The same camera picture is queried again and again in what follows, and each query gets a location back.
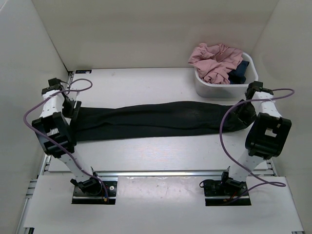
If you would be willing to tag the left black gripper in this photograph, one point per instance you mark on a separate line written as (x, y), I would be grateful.
(72, 112)

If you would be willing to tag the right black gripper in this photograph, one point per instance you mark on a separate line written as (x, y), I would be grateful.
(245, 120)

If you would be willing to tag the black trousers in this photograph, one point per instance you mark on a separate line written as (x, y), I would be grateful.
(174, 119)

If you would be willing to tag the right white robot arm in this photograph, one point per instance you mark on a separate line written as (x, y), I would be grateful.
(265, 139)

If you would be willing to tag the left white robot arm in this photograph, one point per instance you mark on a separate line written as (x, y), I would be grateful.
(55, 131)

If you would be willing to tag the small black label sticker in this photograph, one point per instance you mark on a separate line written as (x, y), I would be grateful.
(83, 71)

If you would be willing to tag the navy blue garment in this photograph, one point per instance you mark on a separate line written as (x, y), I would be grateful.
(237, 76)

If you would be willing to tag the white plastic laundry basket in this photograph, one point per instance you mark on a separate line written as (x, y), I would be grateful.
(229, 91)

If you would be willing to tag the pink garment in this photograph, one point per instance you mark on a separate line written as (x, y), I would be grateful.
(213, 63)

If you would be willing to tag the aluminium frame rail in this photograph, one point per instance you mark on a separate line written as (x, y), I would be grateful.
(20, 229)

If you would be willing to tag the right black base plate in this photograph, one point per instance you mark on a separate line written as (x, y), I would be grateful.
(218, 194)

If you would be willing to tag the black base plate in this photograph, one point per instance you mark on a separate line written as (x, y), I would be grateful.
(92, 192)
(218, 194)

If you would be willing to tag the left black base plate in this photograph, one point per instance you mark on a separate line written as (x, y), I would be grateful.
(92, 192)

